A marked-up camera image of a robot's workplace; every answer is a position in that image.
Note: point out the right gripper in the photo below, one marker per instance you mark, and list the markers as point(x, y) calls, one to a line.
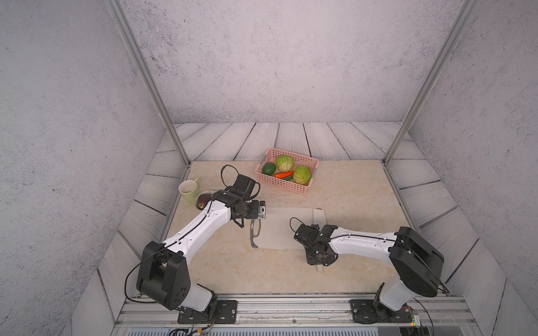
point(327, 260)

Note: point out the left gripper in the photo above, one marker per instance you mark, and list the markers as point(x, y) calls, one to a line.
point(256, 213)

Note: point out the white cutting board grey rim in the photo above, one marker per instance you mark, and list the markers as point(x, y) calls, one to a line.
point(276, 231)

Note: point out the white plastic knife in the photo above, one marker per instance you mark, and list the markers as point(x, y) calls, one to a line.
point(319, 216)

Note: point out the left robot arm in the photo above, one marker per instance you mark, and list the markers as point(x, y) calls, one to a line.
point(164, 269)

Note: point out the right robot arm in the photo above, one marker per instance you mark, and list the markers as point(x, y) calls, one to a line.
point(417, 263)

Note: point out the dark bowl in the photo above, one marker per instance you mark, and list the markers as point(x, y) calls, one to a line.
point(203, 199)

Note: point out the green avocado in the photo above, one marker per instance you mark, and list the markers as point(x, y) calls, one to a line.
point(269, 169)

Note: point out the orange carrot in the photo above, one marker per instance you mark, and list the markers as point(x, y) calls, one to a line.
point(284, 175)

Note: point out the left green cabbage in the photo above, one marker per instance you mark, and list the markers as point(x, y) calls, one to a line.
point(285, 163)

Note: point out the green cabbage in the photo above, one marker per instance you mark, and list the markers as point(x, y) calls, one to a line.
point(285, 163)
point(302, 175)

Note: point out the pink plastic basket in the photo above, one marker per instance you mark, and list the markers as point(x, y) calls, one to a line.
point(271, 155)

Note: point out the light green mug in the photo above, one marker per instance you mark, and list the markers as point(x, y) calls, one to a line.
point(190, 190)

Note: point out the right green cabbage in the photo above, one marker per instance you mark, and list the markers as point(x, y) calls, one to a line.
point(302, 175)

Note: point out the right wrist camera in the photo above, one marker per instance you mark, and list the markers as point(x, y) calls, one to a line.
point(307, 234)

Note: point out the aluminium mounting rail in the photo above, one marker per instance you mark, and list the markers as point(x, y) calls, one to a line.
point(333, 314)

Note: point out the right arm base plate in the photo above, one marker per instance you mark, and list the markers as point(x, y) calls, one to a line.
point(373, 311)

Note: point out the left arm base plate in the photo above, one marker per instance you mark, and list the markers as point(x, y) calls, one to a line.
point(218, 312)

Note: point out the left metal frame post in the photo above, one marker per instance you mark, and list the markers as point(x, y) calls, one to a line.
point(133, 48)

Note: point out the metal frame post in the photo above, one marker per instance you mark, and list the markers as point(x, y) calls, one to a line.
point(133, 48)
point(454, 34)

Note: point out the right metal frame post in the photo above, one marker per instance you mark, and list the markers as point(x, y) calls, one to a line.
point(454, 34)

